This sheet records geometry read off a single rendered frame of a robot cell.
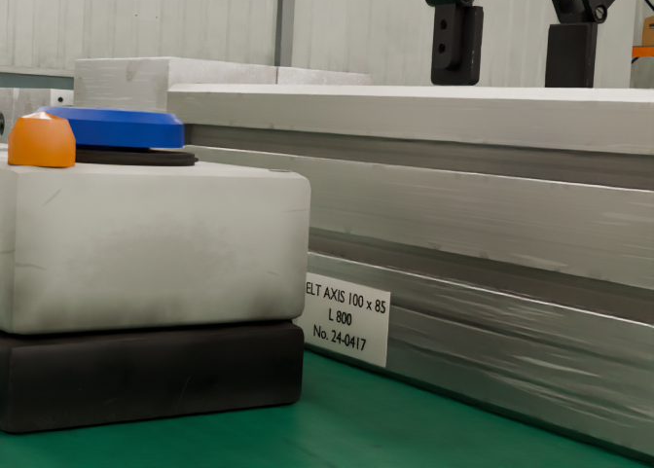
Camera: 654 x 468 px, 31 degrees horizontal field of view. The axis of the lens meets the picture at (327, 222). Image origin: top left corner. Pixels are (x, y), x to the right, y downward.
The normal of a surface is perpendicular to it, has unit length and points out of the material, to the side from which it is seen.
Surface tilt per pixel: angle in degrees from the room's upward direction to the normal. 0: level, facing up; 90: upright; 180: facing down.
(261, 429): 0
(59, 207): 90
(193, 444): 0
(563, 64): 91
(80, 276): 90
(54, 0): 90
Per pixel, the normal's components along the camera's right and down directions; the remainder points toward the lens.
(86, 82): -0.81, 0.00
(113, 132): 0.22, 0.10
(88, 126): -0.09, 0.08
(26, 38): 0.50, 0.10
